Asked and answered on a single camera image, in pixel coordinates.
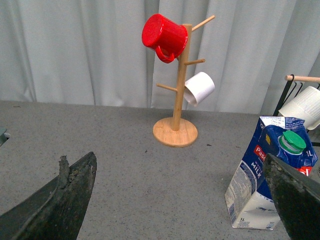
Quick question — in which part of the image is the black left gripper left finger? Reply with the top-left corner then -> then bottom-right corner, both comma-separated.
0,152 -> 97,240

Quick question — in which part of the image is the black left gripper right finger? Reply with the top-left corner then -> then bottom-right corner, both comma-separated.
263,153 -> 320,240

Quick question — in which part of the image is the blue white milk carton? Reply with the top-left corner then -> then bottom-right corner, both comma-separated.
224,116 -> 318,231

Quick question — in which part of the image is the small white hanging cup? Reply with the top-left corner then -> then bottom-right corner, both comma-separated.
183,72 -> 215,107

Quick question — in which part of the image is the cream ribbed hanging mug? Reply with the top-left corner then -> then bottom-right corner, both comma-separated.
278,86 -> 320,131

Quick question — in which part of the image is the wooden mug tree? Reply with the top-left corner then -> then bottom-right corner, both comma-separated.
152,15 -> 216,148

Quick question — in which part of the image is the red enamel mug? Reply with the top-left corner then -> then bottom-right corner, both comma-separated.
141,13 -> 188,64

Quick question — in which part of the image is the black wire mug rack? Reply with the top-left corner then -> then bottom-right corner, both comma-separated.
273,74 -> 320,136

